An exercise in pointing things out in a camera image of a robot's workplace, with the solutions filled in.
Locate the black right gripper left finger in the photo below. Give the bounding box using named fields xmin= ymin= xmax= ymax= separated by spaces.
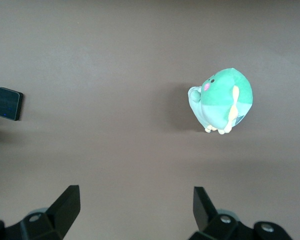
xmin=0 ymin=184 xmax=81 ymax=240

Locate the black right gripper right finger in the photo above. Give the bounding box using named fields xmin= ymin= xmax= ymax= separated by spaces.
xmin=187 ymin=186 xmax=295 ymax=240

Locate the green dinosaur plush toy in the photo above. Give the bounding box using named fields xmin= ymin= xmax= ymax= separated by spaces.
xmin=187 ymin=67 xmax=254 ymax=135

